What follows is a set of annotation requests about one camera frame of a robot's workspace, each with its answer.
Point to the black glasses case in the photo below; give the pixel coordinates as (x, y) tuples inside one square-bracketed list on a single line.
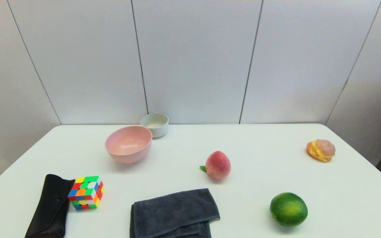
[(50, 205)]

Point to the pink bowl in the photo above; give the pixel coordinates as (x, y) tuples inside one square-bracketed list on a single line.
[(127, 145)]

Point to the pink peach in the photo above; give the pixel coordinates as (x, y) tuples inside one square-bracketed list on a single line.
[(217, 165)]

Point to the multicoloured puzzle cube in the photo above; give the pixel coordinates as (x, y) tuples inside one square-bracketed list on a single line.
[(86, 193)]

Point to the dark grey folded towel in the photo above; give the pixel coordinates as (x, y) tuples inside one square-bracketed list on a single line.
[(174, 211)]

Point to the green lime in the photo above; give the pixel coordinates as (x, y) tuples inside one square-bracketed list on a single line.
[(288, 209)]

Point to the cream puff pastry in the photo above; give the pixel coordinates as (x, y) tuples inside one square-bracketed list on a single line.
[(320, 150)]

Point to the small white bowl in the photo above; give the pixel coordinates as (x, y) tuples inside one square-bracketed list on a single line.
[(155, 127)]

